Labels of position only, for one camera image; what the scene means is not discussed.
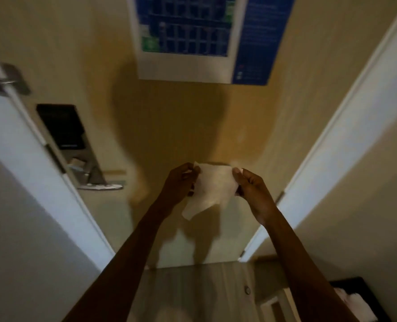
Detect person's right hand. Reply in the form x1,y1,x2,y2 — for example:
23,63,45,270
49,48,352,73
231,168,279,227

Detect person's left hand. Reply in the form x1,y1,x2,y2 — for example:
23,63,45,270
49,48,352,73
157,162,201,214

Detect white wipe cloth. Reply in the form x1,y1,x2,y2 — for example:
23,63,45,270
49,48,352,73
181,161,240,221

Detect person's left forearm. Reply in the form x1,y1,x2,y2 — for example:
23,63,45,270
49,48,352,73
63,200,173,322

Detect person's right forearm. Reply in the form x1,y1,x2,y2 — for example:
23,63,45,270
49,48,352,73
261,214,361,322

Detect wooden door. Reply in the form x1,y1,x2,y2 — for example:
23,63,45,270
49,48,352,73
0,0,397,269

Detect black electronic door lock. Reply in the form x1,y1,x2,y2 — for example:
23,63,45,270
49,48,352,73
36,103,106,185

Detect blue evacuation plan sign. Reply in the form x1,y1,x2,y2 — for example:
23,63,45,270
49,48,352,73
126,0,296,86

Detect black bin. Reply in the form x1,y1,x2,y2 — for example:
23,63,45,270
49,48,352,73
329,277,392,322

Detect white crumpled tissue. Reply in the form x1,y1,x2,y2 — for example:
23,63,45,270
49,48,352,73
333,288,380,322

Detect silver door handle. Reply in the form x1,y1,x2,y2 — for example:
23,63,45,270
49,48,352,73
77,183,124,191

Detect white door frame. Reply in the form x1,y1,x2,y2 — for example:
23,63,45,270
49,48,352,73
242,0,397,263

